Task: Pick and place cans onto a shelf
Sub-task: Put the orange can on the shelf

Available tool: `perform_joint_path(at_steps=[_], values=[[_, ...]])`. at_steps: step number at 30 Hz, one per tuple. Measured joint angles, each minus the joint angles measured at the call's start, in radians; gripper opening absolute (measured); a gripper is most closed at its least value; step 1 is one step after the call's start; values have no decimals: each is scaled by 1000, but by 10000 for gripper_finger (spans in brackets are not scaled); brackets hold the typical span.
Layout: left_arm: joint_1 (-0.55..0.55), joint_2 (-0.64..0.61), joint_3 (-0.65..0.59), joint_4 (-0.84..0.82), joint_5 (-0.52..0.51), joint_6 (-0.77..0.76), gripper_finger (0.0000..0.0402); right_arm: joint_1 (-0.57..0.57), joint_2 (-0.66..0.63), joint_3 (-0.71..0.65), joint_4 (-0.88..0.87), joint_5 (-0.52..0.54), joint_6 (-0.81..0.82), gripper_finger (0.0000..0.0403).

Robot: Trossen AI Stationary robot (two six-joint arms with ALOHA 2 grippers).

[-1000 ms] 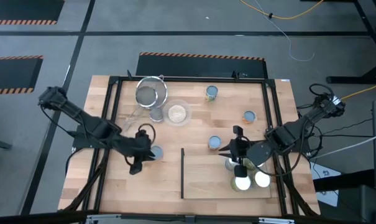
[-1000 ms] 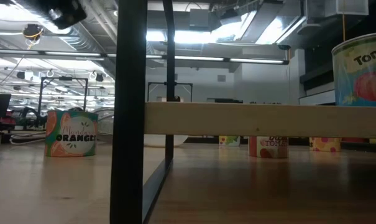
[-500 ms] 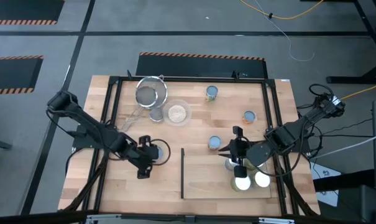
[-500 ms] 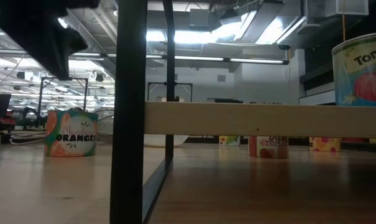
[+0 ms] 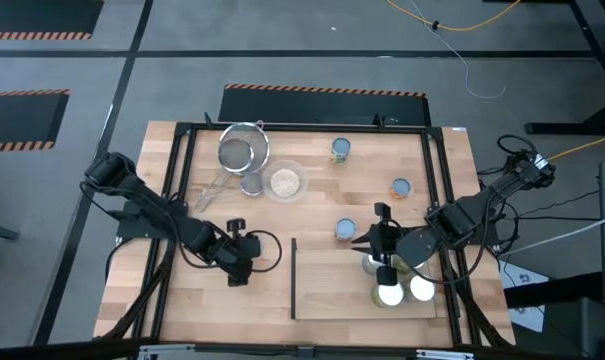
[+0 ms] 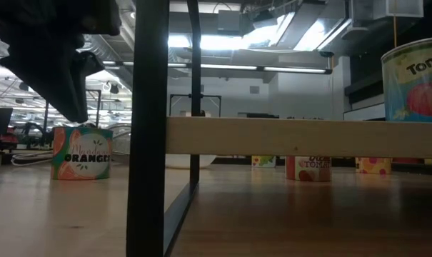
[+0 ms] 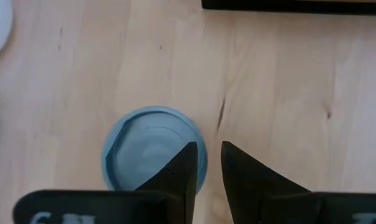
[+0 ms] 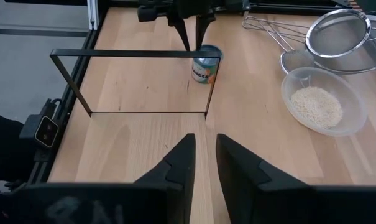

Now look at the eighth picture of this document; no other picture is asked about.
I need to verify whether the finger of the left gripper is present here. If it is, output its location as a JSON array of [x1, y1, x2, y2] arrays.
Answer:
[[170, 17, 192, 52], [195, 14, 216, 52]]

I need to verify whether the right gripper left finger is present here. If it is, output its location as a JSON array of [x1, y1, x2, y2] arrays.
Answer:
[[12, 133, 197, 224]]

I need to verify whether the mandarin oranges can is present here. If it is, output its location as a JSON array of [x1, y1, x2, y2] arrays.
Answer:
[[190, 44, 224, 85]]

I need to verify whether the clear plastic bowl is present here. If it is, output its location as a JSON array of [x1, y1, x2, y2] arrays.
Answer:
[[280, 67, 369, 138]]

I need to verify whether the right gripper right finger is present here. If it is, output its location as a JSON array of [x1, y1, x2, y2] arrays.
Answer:
[[215, 133, 376, 224]]

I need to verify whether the small metal sieve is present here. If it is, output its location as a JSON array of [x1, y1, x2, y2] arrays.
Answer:
[[258, 21, 316, 75]]

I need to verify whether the silver aluminium post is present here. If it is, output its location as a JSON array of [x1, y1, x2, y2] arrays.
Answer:
[[86, 0, 99, 31]]

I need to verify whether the white rice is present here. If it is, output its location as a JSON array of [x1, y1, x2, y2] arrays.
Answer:
[[289, 86, 344, 130]]

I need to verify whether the black table-level camera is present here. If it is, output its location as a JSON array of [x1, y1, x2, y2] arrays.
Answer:
[[19, 114, 60, 149]]

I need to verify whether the large metal sieve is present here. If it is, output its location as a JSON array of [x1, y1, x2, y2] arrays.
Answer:
[[242, 8, 376, 59]]

